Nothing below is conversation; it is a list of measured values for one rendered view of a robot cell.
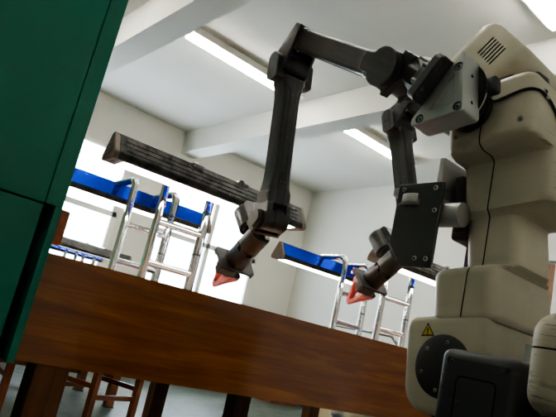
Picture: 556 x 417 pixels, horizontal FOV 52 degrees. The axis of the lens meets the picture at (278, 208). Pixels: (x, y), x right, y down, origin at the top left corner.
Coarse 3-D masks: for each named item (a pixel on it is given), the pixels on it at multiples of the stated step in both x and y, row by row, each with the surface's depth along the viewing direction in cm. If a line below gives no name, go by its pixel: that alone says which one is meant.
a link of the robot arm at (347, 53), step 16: (304, 32) 133; (288, 48) 136; (304, 48) 133; (320, 48) 128; (336, 48) 123; (352, 48) 119; (384, 48) 106; (288, 64) 137; (304, 64) 140; (336, 64) 123; (352, 64) 118; (368, 64) 109; (384, 64) 105; (400, 64) 104; (368, 80) 108; (384, 80) 104
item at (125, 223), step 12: (120, 180) 196; (132, 180) 187; (132, 192) 185; (132, 204) 185; (168, 216) 193; (120, 228) 182; (132, 228) 185; (144, 228) 187; (168, 228) 192; (120, 240) 182; (168, 240) 193; (108, 264) 180; (120, 264) 182; (132, 264) 184; (156, 276) 188
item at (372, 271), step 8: (376, 264) 153; (352, 272) 154; (360, 272) 154; (368, 272) 153; (376, 272) 151; (360, 280) 151; (368, 280) 152; (376, 280) 151; (384, 280) 151; (360, 288) 151; (368, 288) 151; (376, 288) 153; (384, 288) 157; (384, 296) 156
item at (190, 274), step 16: (160, 208) 164; (208, 208) 174; (160, 224) 165; (176, 224) 168; (208, 224) 175; (144, 256) 161; (192, 256) 171; (144, 272) 160; (176, 272) 167; (192, 272) 170; (192, 288) 170
